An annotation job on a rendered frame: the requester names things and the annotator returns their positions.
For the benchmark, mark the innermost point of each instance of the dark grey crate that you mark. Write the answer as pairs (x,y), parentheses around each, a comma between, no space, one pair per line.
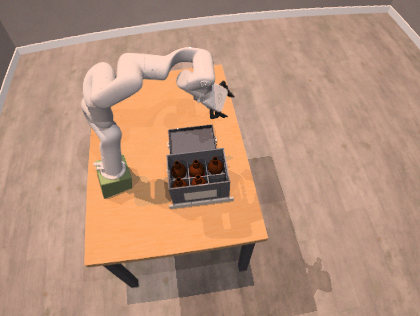
(218,185)

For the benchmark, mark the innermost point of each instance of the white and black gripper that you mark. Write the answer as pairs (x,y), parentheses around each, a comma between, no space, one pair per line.
(216,100)

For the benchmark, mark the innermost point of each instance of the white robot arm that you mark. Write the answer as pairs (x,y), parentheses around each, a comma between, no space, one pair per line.
(132,68)

